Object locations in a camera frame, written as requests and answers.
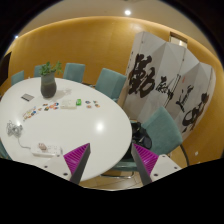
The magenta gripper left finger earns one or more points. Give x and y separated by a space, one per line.
76 161

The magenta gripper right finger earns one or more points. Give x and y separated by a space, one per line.
145 161

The white charger plug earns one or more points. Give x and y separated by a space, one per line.
42 146

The black bag on chair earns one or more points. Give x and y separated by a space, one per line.
140 136

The teal chair near right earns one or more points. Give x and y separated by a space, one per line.
163 132

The teal chair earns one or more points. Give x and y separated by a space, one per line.
17 77
110 83
163 132
37 71
74 72

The row of colourful badges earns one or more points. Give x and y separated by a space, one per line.
45 107

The white flat box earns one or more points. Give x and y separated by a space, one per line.
68 104

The green small box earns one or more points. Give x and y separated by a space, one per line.
78 102

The dark grey plant vase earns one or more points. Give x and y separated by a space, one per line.
48 85

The grey card on table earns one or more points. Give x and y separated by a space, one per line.
27 97

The teal chair back right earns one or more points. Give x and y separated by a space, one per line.
110 83

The calligraphy folding screen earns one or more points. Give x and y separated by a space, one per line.
164 74

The teal chair back middle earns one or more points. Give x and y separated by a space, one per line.
74 72

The green leafy plant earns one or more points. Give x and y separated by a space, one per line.
48 68

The teal chair back left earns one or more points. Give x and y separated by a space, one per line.
37 71

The teal chair far left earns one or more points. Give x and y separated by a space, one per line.
17 77

